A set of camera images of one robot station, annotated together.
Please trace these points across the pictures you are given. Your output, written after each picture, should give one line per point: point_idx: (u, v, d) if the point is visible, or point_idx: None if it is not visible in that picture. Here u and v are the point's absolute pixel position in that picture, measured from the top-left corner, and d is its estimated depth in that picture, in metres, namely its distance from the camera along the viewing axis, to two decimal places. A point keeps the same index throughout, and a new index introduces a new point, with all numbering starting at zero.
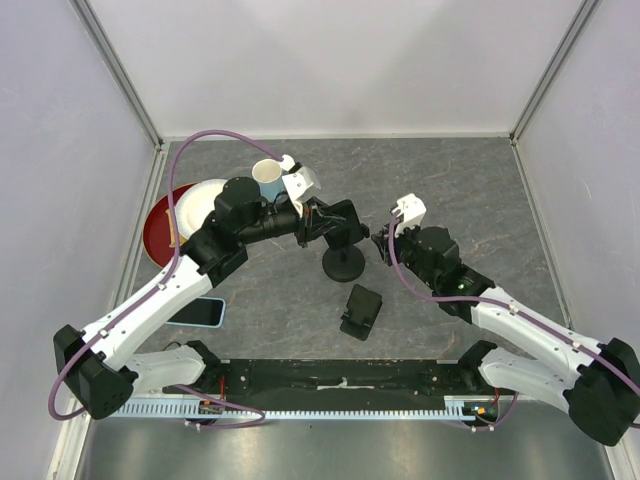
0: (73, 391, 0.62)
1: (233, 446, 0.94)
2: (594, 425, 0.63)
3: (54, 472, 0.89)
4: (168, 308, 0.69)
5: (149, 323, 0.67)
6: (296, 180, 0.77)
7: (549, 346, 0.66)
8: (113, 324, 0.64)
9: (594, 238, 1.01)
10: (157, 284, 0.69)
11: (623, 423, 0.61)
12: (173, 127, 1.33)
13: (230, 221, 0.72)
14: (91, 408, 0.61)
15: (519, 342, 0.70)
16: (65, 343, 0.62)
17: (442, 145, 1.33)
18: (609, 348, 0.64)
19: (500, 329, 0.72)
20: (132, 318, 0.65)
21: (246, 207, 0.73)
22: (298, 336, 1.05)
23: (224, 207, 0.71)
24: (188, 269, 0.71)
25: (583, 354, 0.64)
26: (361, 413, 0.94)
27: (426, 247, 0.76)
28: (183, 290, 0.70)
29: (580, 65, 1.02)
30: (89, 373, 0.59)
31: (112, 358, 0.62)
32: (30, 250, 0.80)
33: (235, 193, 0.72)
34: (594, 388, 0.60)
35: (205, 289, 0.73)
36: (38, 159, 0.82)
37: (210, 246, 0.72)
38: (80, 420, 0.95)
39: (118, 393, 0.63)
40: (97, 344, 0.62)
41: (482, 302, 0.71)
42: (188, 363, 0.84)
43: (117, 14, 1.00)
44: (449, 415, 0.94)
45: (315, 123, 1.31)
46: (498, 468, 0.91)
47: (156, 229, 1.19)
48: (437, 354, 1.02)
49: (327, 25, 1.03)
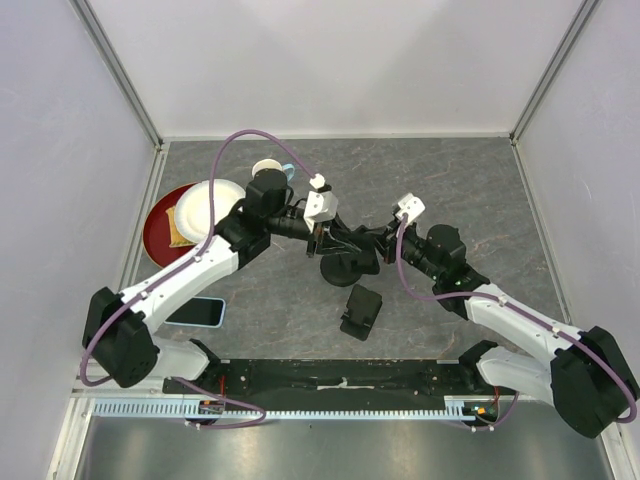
0: (101, 357, 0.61)
1: (233, 446, 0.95)
2: (575, 413, 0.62)
3: (54, 472, 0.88)
4: (201, 280, 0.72)
5: (183, 291, 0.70)
6: (313, 201, 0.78)
7: (531, 333, 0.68)
8: (152, 287, 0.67)
9: (594, 237, 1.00)
10: (193, 256, 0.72)
11: (606, 414, 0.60)
12: (172, 127, 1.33)
13: (258, 206, 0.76)
14: (118, 374, 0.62)
15: (511, 335, 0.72)
16: (102, 304, 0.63)
17: (442, 145, 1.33)
18: (590, 335, 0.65)
19: (492, 322, 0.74)
20: (169, 284, 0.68)
21: (275, 195, 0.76)
22: (298, 336, 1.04)
23: (255, 193, 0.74)
24: (222, 246, 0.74)
25: (562, 339, 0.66)
26: (361, 413, 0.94)
27: (436, 245, 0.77)
28: (216, 265, 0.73)
29: (579, 65, 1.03)
30: (128, 331, 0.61)
31: (151, 318, 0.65)
32: (30, 251, 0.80)
33: (266, 182, 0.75)
34: (571, 369, 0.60)
35: (233, 269, 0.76)
36: (39, 158, 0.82)
37: (237, 230, 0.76)
38: (80, 419, 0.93)
39: (143, 361, 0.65)
40: (137, 303, 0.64)
41: (475, 296, 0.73)
42: (192, 357, 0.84)
43: (118, 14, 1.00)
44: (449, 415, 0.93)
45: (315, 123, 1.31)
46: (498, 468, 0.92)
47: (157, 229, 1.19)
48: (437, 354, 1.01)
49: (327, 25, 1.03)
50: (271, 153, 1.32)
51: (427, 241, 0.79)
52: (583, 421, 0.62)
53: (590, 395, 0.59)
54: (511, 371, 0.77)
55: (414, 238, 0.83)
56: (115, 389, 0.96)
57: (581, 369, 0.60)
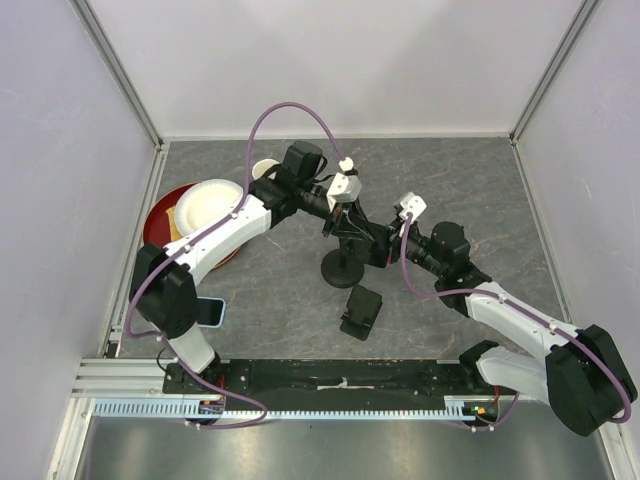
0: (148, 308, 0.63)
1: (233, 446, 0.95)
2: (570, 411, 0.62)
3: (54, 472, 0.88)
4: (237, 237, 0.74)
5: (222, 246, 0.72)
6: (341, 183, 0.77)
7: (528, 329, 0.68)
8: (194, 242, 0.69)
9: (594, 237, 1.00)
10: (230, 213, 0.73)
11: (600, 413, 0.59)
12: (172, 127, 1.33)
13: (295, 168, 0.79)
14: (166, 324, 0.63)
15: (510, 332, 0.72)
16: (147, 258, 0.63)
17: (442, 145, 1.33)
18: (587, 332, 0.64)
19: (492, 320, 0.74)
20: (209, 239, 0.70)
21: (312, 161, 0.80)
22: (297, 336, 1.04)
23: (295, 154, 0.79)
24: (256, 205, 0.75)
25: (559, 336, 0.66)
26: (361, 413, 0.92)
27: (440, 241, 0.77)
28: (251, 223, 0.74)
29: (579, 65, 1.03)
30: (173, 282, 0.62)
31: (195, 270, 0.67)
32: (29, 251, 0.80)
33: (306, 146, 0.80)
34: (565, 365, 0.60)
35: (265, 228, 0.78)
36: (39, 159, 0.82)
37: (270, 188, 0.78)
38: (81, 419, 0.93)
39: (187, 312, 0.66)
40: (182, 256, 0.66)
41: (475, 292, 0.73)
42: (197, 353, 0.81)
43: (118, 13, 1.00)
44: (449, 415, 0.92)
45: (315, 123, 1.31)
46: (497, 468, 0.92)
47: (157, 229, 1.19)
48: (437, 354, 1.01)
49: (327, 24, 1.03)
50: (271, 153, 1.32)
51: (432, 238, 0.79)
52: (577, 419, 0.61)
53: (583, 392, 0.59)
54: (510, 370, 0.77)
55: (418, 237, 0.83)
56: (114, 389, 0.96)
57: (575, 367, 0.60)
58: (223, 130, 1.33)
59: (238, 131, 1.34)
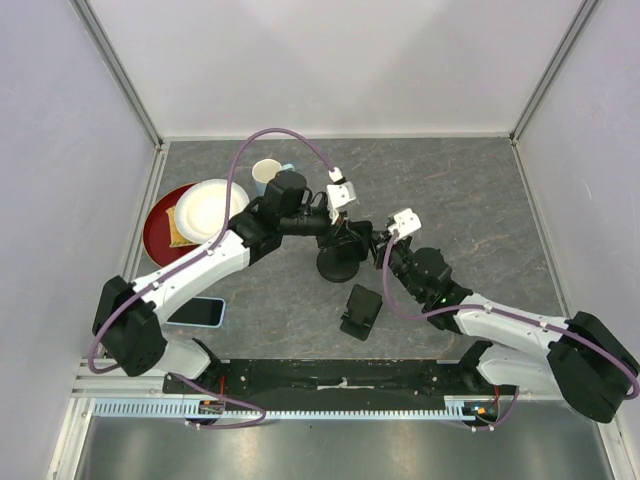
0: (111, 345, 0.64)
1: (234, 446, 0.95)
2: (585, 403, 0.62)
3: (54, 472, 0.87)
4: (211, 274, 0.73)
5: (193, 284, 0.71)
6: (340, 191, 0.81)
7: (521, 332, 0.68)
8: (164, 278, 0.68)
9: (594, 237, 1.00)
10: (205, 250, 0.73)
11: (615, 395, 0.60)
12: (172, 127, 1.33)
13: (276, 202, 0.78)
14: (127, 362, 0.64)
15: (504, 339, 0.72)
16: (113, 292, 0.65)
17: (442, 145, 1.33)
18: (576, 321, 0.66)
19: (485, 331, 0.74)
20: (181, 275, 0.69)
21: (294, 195, 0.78)
22: (297, 336, 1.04)
23: (276, 190, 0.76)
24: (235, 241, 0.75)
25: (552, 332, 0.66)
26: (361, 413, 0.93)
27: (423, 270, 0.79)
28: (227, 260, 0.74)
29: (579, 65, 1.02)
30: (137, 320, 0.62)
31: (161, 309, 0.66)
32: (30, 251, 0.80)
33: (288, 180, 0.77)
34: (568, 361, 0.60)
35: (243, 264, 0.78)
36: (38, 159, 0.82)
37: (251, 226, 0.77)
38: (80, 419, 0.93)
39: (151, 349, 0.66)
40: (149, 293, 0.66)
41: (462, 310, 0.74)
42: (195, 356, 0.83)
43: (117, 13, 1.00)
44: (449, 415, 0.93)
45: (315, 123, 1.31)
46: (497, 468, 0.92)
47: (157, 229, 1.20)
48: (437, 354, 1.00)
49: (327, 25, 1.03)
50: (271, 153, 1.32)
51: (415, 264, 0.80)
52: (595, 410, 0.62)
53: (593, 381, 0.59)
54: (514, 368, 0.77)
55: (404, 252, 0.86)
56: (113, 389, 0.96)
57: (578, 359, 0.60)
58: (223, 129, 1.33)
59: (238, 132, 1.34)
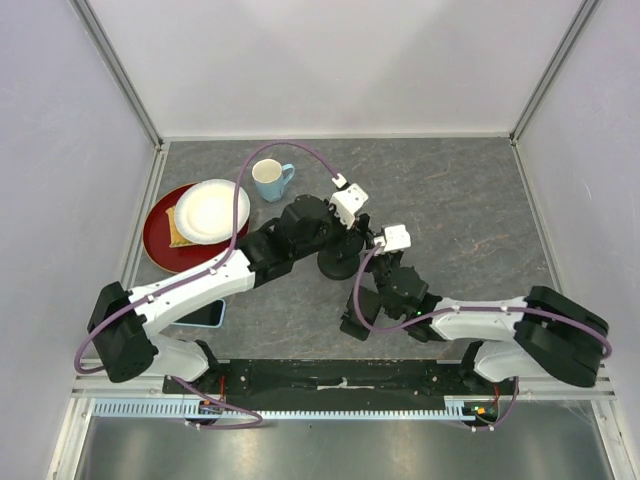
0: (100, 350, 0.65)
1: (233, 446, 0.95)
2: (565, 371, 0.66)
3: (54, 472, 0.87)
4: (211, 293, 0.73)
5: (189, 302, 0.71)
6: (353, 195, 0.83)
7: (489, 321, 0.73)
8: (160, 292, 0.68)
9: (594, 237, 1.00)
10: (208, 269, 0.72)
11: (585, 356, 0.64)
12: (172, 127, 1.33)
13: (292, 229, 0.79)
14: (111, 370, 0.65)
15: (478, 333, 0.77)
16: (110, 298, 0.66)
17: (442, 145, 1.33)
18: (533, 295, 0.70)
19: (461, 330, 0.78)
20: (178, 292, 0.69)
21: (310, 224, 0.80)
22: (297, 336, 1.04)
23: (292, 215, 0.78)
24: (240, 262, 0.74)
25: (514, 312, 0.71)
26: (361, 413, 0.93)
27: (403, 293, 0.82)
28: (230, 282, 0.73)
29: (579, 65, 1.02)
30: (126, 332, 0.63)
31: (151, 323, 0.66)
32: (29, 251, 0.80)
33: (304, 207, 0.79)
34: (535, 338, 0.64)
35: (247, 287, 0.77)
36: (38, 159, 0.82)
37: (261, 248, 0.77)
38: (80, 419, 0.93)
39: (137, 361, 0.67)
40: (142, 306, 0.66)
41: (436, 317, 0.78)
42: (195, 360, 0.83)
43: (117, 14, 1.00)
44: (449, 415, 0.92)
45: (315, 123, 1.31)
46: (497, 468, 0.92)
47: (157, 229, 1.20)
48: (437, 354, 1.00)
49: (326, 25, 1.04)
50: (271, 153, 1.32)
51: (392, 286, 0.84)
52: (575, 376, 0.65)
53: (561, 350, 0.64)
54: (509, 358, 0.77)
55: (388, 265, 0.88)
56: (114, 389, 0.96)
57: (543, 332, 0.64)
58: (224, 129, 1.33)
59: (238, 132, 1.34)
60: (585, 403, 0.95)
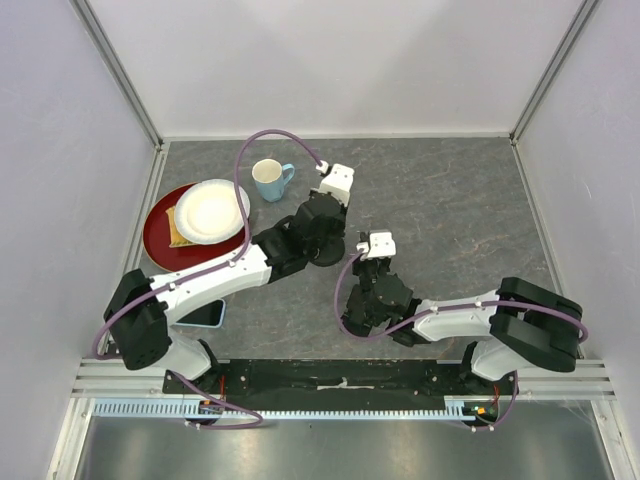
0: (117, 336, 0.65)
1: (234, 446, 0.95)
2: (545, 360, 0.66)
3: (54, 472, 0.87)
4: (228, 285, 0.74)
5: (208, 293, 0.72)
6: (340, 173, 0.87)
7: (466, 317, 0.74)
8: (182, 281, 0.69)
9: (594, 237, 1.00)
10: (227, 261, 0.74)
11: (561, 341, 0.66)
12: (172, 127, 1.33)
13: (306, 226, 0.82)
14: (128, 356, 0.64)
15: (458, 331, 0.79)
16: (131, 285, 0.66)
17: (442, 145, 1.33)
18: (504, 286, 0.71)
19: (442, 330, 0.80)
20: (198, 281, 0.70)
21: (323, 221, 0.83)
22: (297, 336, 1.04)
23: (306, 214, 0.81)
24: (257, 256, 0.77)
25: (488, 307, 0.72)
26: (360, 413, 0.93)
27: (389, 301, 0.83)
28: (247, 274, 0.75)
29: (579, 65, 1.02)
30: (146, 318, 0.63)
31: (172, 310, 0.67)
32: (29, 251, 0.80)
33: (318, 206, 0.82)
34: (512, 330, 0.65)
35: (262, 281, 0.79)
36: (38, 159, 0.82)
37: (277, 245, 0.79)
38: (81, 419, 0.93)
39: (153, 348, 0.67)
40: (164, 293, 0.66)
41: (418, 322, 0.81)
42: (198, 358, 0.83)
43: (117, 14, 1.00)
44: (449, 415, 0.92)
45: (316, 123, 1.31)
46: (497, 467, 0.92)
47: (157, 229, 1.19)
48: (437, 354, 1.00)
49: (327, 25, 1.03)
50: (271, 153, 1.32)
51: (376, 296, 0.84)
52: (555, 364, 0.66)
53: (537, 340, 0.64)
54: (496, 356, 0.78)
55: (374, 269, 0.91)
56: (114, 389, 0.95)
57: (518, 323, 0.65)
58: (224, 129, 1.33)
59: (238, 132, 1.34)
60: (585, 403, 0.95)
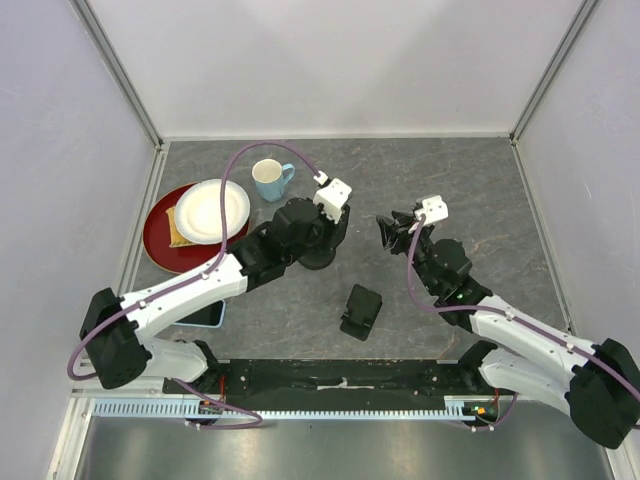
0: (92, 357, 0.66)
1: (234, 446, 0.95)
2: (594, 426, 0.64)
3: (54, 472, 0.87)
4: (204, 298, 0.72)
5: (181, 308, 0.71)
6: (337, 189, 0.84)
7: (544, 349, 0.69)
8: (152, 298, 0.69)
9: (594, 237, 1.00)
10: (200, 273, 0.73)
11: (623, 424, 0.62)
12: (172, 127, 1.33)
13: (284, 232, 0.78)
14: (104, 377, 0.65)
15: (520, 349, 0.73)
16: (101, 304, 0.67)
17: (442, 145, 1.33)
18: (604, 348, 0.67)
19: (499, 336, 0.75)
20: (169, 297, 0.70)
21: (301, 227, 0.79)
22: (297, 336, 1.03)
23: (283, 219, 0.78)
24: (232, 266, 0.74)
25: (577, 355, 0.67)
26: (360, 413, 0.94)
27: (443, 262, 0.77)
28: (222, 285, 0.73)
29: (580, 65, 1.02)
30: (118, 339, 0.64)
31: (143, 329, 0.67)
32: (30, 251, 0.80)
33: (296, 211, 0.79)
34: (591, 387, 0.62)
35: (241, 291, 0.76)
36: (38, 159, 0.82)
37: (254, 252, 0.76)
38: (80, 419, 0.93)
39: (131, 367, 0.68)
40: (134, 312, 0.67)
41: (480, 310, 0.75)
42: (192, 361, 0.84)
43: (117, 14, 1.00)
44: (449, 415, 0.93)
45: (316, 123, 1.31)
46: (497, 467, 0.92)
47: (157, 229, 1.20)
48: (437, 354, 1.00)
49: (326, 26, 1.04)
50: (271, 153, 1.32)
51: (432, 257, 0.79)
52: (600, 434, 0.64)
53: (609, 410, 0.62)
54: (516, 378, 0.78)
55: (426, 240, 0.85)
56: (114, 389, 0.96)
57: (601, 387, 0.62)
58: (224, 129, 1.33)
59: (238, 132, 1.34)
60: None
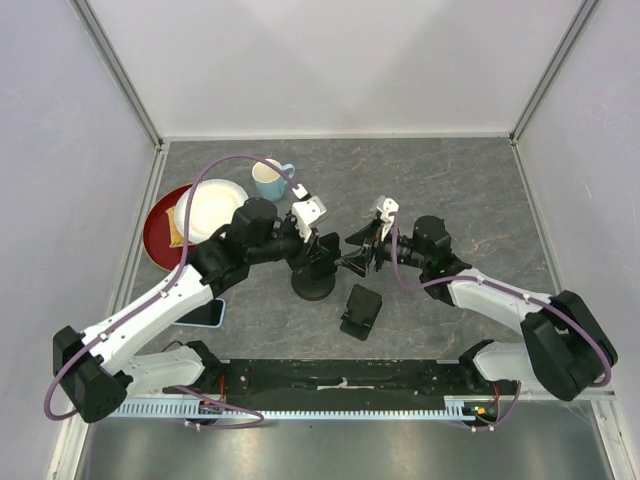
0: (68, 395, 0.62)
1: (233, 446, 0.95)
2: (552, 378, 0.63)
3: (54, 472, 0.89)
4: (167, 316, 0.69)
5: (145, 331, 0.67)
6: (310, 205, 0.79)
7: (504, 302, 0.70)
8: (113, 329, 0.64)
9: (594, 236, 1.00)
10: (159, 292, 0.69)
11: (577, 373, 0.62)
12: (173, 127, 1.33)
13: (243, 234, 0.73)
14: (85, 411, 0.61)
15: (490, 310, 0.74)
16: (64, 344, 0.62)
17: (442, 145, 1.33)
18: (560, 297, 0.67)
19: (475, 303, 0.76)
20: (131, 324, 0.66)
21: (262, 227, 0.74)
22: (297, 336, 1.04)
23: (242, 219, 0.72)
24: (191, 279, 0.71)
25: (533, 304, 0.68)
26: (360, 413, 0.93)
27: (422, 233, 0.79)
28: (185, 299, 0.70)
29: (580, 64, 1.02)
30: (86, 375, 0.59)
31: (109, 362, 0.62)
32: (30, 251, 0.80)
33: (254, 209, 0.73)
34: (541, 331, 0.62)
35: (205, 300, 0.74)
36: (39, 159, 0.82)
37: (214, 257, 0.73)
38: (80, 420, 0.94)
39: (112, 397, 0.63)
40: (97, 347, 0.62)
41: (456, 279, 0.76)
42: (186, 365, 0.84)
43: (117, 14, 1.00)
44: (449, 415, 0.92)
45: (316, 123, 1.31)
46: (497, 467, 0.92)
47: (158, 229, 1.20)
48: (437, 354, 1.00)
49: (326, 26, 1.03)
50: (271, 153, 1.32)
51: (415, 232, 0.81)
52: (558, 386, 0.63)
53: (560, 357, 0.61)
54: (504, 366, 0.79)
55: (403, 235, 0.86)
56: None
57: (551, 330, 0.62)
58: (223, 129, 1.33)
59: (238, 132, 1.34)
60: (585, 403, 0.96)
